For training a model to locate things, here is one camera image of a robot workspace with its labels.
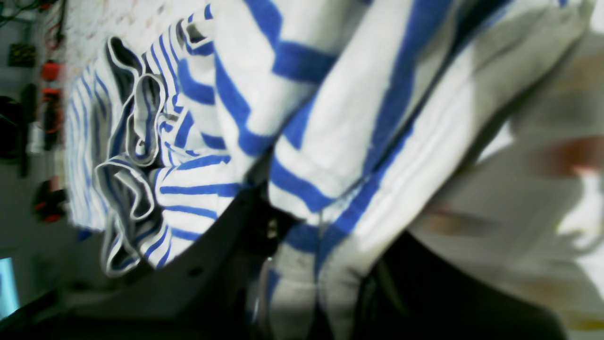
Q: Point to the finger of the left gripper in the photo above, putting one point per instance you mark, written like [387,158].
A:
[413,294]
[210,292]

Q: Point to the blue white striped t-shirt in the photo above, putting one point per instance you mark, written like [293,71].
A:
[354,112]

